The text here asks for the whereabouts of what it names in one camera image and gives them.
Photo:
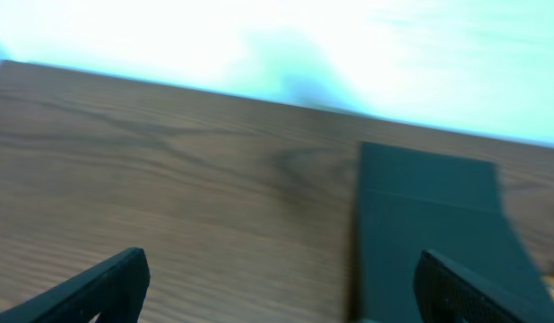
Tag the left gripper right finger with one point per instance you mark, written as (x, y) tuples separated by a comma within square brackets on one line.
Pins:
[(448, 292)]

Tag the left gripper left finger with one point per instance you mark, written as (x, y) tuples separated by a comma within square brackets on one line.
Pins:
[(112, 291)]

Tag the dark green box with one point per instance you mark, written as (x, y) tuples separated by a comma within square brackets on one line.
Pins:
[(409, 201)]

